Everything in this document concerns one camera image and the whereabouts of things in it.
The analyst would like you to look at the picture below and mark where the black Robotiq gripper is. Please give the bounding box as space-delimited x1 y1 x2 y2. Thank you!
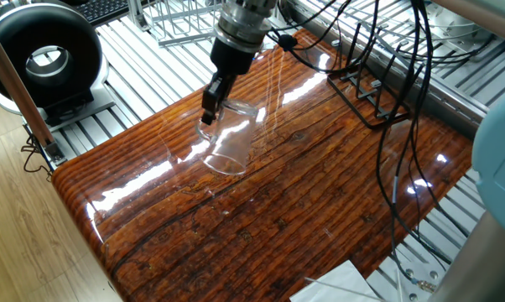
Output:
200 38 258 126

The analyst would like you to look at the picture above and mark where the clear glass cup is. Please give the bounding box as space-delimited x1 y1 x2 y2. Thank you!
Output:
195 98 260 176

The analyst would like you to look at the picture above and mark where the wood grain table mat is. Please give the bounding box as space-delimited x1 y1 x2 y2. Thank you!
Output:
51 28 474 302

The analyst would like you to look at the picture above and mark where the black keyboard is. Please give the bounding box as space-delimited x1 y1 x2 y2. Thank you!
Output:
74 0 132 26

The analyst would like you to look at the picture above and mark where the white paper sheet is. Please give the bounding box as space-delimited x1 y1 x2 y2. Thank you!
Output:
289 259 382 302

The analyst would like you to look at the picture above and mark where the white wire dish rack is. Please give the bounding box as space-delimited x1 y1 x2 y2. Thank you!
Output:
126 0 226 47

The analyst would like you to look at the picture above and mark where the black wire cup rack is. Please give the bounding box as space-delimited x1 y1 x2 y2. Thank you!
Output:
326 23 424 130

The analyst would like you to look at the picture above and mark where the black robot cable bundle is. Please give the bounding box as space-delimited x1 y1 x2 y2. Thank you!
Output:
267 0 471 290

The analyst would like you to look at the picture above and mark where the thin black floor cable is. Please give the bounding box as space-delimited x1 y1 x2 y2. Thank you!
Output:
20 133 55 181

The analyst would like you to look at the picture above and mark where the brown frame post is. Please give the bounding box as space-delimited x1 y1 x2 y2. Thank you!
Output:
0 18 67 167

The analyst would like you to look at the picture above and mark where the black ring-shaped blower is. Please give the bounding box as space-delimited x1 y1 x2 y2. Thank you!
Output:
0 2 117 133

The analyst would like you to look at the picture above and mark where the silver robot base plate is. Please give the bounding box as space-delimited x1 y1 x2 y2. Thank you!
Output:
397 255 446 302

